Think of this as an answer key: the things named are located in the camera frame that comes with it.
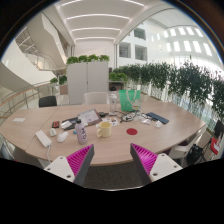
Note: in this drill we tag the white cabinet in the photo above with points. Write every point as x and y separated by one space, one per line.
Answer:
87 81

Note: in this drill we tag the white power strip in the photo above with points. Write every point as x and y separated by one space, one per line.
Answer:
43 138

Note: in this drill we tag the white computer mouse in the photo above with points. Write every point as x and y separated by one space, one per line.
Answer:
62 136

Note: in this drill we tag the small red black box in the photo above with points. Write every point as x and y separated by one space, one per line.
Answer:
55 124

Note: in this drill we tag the flat round red coaster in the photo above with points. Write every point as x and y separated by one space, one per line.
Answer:
132 131

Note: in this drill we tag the pale yellow mug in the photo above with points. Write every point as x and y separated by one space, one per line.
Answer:
104 129

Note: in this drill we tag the white chair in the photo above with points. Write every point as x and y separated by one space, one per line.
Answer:
96 97
181 150

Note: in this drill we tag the small white printed box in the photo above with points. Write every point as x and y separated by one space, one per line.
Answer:
145 121

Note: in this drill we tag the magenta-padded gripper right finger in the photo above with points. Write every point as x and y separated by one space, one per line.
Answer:
161 166

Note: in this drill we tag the colourful sticker sheet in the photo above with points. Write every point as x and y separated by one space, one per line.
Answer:
112 122

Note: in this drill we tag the white plastic packet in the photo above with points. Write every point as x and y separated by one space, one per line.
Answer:
158 124

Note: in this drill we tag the ceiling light strips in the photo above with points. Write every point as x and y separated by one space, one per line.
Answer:
96 16

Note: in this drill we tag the lilac bottle with black cap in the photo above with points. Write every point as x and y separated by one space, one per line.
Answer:
80 132

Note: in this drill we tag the brown planter with green plants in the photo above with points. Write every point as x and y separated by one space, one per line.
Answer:
117 77

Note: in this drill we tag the clear water bottle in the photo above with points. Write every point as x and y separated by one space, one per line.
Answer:
113 101

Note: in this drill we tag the brown-edged tablet with paper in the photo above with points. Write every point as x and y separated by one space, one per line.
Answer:
89 116

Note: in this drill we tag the green plant hedge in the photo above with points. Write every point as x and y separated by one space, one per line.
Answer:
186 80

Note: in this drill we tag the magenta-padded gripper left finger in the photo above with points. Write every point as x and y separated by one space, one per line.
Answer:
63 166

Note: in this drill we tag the black chair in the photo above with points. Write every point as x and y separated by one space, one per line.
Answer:
47 101

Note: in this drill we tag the small white oval device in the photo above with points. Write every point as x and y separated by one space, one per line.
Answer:
52 132

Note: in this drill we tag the white paper slip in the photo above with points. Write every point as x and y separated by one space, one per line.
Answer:
19 119

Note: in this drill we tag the green plants on cabinet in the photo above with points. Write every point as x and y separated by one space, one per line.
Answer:
87 58

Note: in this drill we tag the green tote bag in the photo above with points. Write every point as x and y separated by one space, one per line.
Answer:
128 100

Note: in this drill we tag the black folder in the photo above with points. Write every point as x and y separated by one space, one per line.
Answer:
72 119

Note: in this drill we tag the wooden handrail glass railing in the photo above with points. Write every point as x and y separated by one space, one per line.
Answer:
20 95

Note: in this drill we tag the black power adapter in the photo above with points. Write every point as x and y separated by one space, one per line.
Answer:
101 114

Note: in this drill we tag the white card box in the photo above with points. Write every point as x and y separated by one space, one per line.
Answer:
66 125

